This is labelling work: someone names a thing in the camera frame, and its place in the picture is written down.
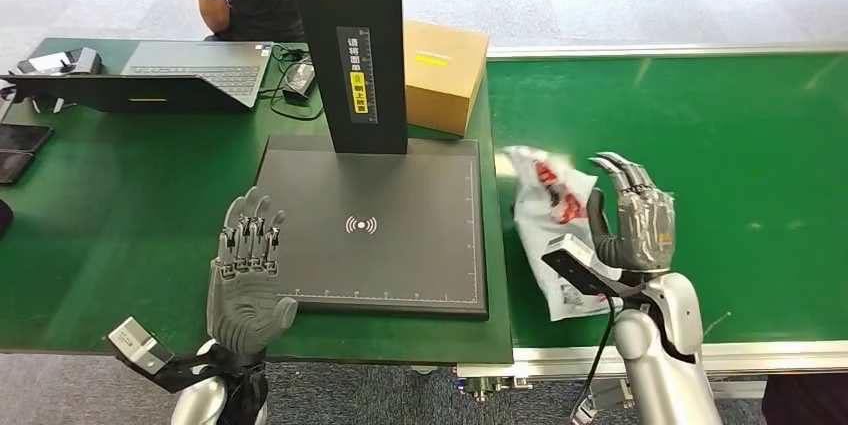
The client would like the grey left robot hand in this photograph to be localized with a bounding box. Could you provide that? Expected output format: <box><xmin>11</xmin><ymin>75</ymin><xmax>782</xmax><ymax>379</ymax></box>
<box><xmin>206</xmin><ymin>186</ymin><xmax>299</xmax><ymax>358</ymax></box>

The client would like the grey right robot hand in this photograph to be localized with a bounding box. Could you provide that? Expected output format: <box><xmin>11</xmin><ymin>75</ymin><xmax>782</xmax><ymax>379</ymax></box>
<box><xmin>586</xmin><ymin>151</ymin><xmax>677</xmax><ymax>273</ymax></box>

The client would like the white courier bag red print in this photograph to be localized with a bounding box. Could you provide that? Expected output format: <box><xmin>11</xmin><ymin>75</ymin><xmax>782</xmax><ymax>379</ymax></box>
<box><xmin>506</xmin><ymin>145</ymin><xmax>624</xmax><ymax>323</ymax></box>

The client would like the green conveyor belt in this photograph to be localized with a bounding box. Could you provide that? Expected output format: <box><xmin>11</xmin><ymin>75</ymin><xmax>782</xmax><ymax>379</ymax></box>
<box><xmin>457</xmin><ymin>42</ymin><xmax>848</xmax><ymax>380</ymax></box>

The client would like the black inbound scanner machine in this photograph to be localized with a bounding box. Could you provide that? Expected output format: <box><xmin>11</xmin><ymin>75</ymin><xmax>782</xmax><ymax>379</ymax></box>
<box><xmin>254</xmin><ymin>0</ymin><xmax>490</xmax><ymax>321</ymax></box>

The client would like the metal conveyor fitting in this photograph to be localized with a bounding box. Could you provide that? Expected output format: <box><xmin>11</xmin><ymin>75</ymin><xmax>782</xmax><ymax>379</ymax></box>
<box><xmin>457</xmin><ymin>375</ymin><xmax>535</xmax><ymax>403</ymax></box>
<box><xmin>569</xmin><ymin>378</ymin><xmax>637</xmax><ymax>425</ymax></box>

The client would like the brown cardboard delivery box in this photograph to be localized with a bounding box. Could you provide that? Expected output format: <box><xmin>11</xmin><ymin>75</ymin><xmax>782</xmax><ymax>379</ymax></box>
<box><xmin>402</xmin><ymin>19</ymin><xmax>490</xmax><ymax>138</ymax></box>

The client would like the black power adapter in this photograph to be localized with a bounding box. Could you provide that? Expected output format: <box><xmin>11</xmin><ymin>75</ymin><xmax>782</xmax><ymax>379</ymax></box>
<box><xmin>283</xmin><ymin>62</ymin><xmax>318</xmax><ymax>104</ymax></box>

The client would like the grey laptop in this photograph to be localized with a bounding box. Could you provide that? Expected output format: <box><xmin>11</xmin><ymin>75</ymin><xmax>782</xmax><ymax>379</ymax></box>
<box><xmin>0</xmin><ymin>39</ymin><xmax>274</xmax><ymax>113</ymax></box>

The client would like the grey handheld device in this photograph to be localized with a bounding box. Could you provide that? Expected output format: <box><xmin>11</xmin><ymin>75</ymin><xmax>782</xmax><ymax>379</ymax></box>
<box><xmin>14</xmin><ymin>47</ymin><xmax>104</xmax><ymax>77</ymax></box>

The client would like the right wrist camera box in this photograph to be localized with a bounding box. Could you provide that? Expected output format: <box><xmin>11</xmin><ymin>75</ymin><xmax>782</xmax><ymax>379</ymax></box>
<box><xmin>541</xmin><ymin>234</ymin><xmax>639</xmax><ymax>299</ymax></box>

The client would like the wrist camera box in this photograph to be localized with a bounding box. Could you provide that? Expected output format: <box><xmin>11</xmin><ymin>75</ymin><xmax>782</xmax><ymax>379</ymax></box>
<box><xmin>541</xmin><ymin>234</ymin><xmax>639</xmax><ymax>299</ymax></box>
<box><xmin>107</xmin><ymin>317</ymin><xmax>228</xmax><ymax>395</ymax></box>

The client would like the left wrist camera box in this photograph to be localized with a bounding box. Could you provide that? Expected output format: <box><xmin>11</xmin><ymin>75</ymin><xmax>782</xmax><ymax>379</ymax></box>
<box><xmin>107</xmin><ymin>317</ymin><xmax>228</xmax><ymax>395</ymax></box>

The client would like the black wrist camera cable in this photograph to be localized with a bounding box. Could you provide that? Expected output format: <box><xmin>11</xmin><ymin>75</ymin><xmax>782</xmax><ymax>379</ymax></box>
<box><xmin>569</xmin><ymin>296</ymin><xmax>617</xmax><ymax>425</ymax></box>

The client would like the black adapter cable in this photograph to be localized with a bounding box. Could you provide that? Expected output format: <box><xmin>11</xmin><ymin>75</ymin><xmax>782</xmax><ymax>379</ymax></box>
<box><xmin>258</xmin><ymin>44</ymin><xmax>326</xmax><ymax>122</ymax></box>

